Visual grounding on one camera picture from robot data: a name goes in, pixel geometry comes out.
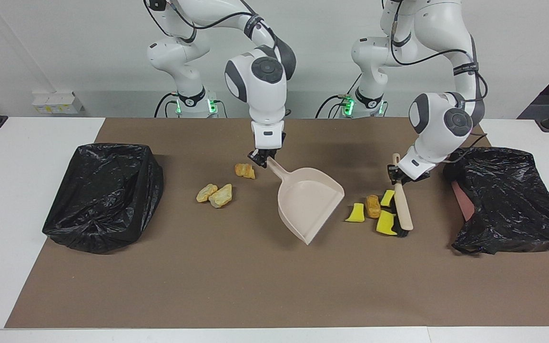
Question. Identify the white wall socket box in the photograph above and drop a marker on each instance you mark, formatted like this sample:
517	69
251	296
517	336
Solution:
55	104

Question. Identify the crumpled black trash bag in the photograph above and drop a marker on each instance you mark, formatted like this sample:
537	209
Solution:
508	200

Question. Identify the small pale bread chunk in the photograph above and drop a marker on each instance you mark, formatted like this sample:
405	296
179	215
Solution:
206	193

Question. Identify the beige plastic dustpan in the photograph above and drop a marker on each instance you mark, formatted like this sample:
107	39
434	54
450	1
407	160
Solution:
310	205

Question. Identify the beige hand brush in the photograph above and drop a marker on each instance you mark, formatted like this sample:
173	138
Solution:
403	205

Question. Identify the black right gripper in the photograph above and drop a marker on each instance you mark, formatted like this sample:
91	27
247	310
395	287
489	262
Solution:
266	152

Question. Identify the brown bread roll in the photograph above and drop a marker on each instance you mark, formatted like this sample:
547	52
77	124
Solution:
373	206

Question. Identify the large pale bread chunk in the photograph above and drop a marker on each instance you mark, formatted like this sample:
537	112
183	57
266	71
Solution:
221	196

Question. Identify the brown paper table mat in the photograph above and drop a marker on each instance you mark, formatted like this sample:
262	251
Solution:
208	286

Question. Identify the yellow sponge piece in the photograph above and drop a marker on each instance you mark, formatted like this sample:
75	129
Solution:
385	222
387	198
355	213

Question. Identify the bin lined with black bag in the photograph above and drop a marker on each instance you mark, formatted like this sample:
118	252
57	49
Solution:
103	200

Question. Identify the golden croissant piece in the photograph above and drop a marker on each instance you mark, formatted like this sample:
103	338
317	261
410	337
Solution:
245	170

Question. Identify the pink bin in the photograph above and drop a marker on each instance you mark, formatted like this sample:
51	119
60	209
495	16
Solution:
462	202

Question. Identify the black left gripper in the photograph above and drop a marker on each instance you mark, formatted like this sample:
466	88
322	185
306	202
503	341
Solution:
393	174

